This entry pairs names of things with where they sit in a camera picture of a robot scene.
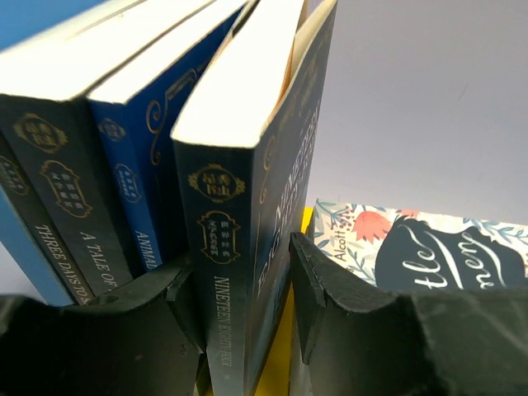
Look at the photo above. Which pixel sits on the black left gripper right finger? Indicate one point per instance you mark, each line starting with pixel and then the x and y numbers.
pixel 356 339

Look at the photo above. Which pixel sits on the Animal Farm book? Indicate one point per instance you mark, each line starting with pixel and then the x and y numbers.
pixel 135 109

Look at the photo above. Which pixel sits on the blue and yellow bookshelf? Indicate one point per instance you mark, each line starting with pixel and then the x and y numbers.
pixel 166 155

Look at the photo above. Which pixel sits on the Little Women book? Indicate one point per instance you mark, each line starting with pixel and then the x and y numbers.
pixel 400 250

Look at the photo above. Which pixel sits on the A Tale of Two Cities book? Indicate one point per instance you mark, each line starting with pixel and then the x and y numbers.
pixel 48 123

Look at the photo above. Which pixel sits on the Three Days to See book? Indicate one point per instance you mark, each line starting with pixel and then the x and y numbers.
pixel 40 226

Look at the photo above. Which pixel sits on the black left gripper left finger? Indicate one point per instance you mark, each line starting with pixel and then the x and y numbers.
pixel 143 338

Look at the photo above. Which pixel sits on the Nineteen Eighty-Four book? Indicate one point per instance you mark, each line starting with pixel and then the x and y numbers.
pixel 244 144

